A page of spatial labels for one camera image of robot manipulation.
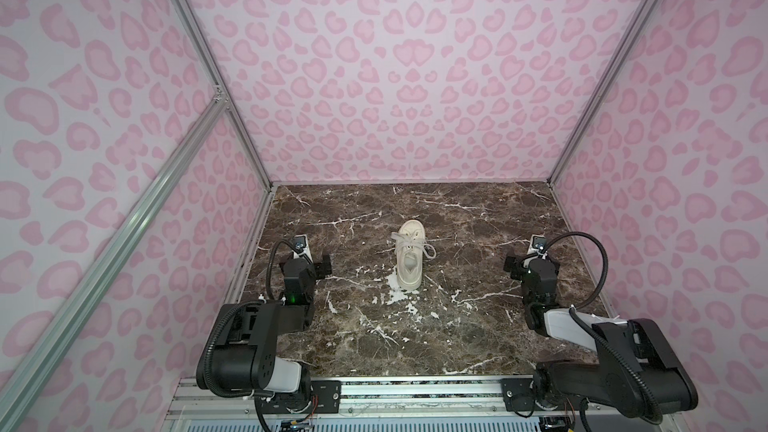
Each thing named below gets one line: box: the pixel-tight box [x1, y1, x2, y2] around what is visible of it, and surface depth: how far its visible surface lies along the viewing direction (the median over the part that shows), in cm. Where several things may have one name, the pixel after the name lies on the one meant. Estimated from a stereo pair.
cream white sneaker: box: [396, 219, 425, 291], surface depth 95 cm
